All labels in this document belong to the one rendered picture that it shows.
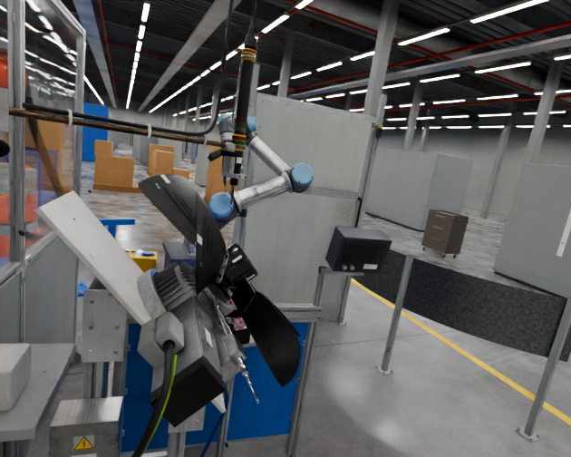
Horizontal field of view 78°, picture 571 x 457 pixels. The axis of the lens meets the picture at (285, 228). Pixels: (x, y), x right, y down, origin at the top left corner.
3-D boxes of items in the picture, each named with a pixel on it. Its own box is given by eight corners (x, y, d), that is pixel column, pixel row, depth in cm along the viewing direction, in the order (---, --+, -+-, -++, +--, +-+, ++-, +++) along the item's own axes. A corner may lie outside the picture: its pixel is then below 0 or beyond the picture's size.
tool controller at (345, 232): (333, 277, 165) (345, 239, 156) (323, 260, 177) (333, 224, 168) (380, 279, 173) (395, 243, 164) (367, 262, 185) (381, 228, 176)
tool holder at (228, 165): (229, 178, 102) (233, 143, 100) (213, 174, 106) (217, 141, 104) (250, 179, 109) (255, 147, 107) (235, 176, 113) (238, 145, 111)
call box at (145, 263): (110, 282, 135) (111, 256, 133) (114, 273, 144) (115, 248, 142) (154, 284, 140) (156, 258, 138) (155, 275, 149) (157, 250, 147)
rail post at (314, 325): (287, 457, 185) (311, 322, 169) (285, 451, 189) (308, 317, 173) (294, 456, 186) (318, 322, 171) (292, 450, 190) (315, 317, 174)
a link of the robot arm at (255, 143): (310, 187, 196) (247, 128, 198) (314, 181, 185) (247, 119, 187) (296, 201, 194) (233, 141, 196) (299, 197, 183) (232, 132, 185)
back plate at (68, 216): (229, 455, 84) (233, 452, 84) (4, 225, 59) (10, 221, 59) (209, 338, 133) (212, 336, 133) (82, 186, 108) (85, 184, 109)
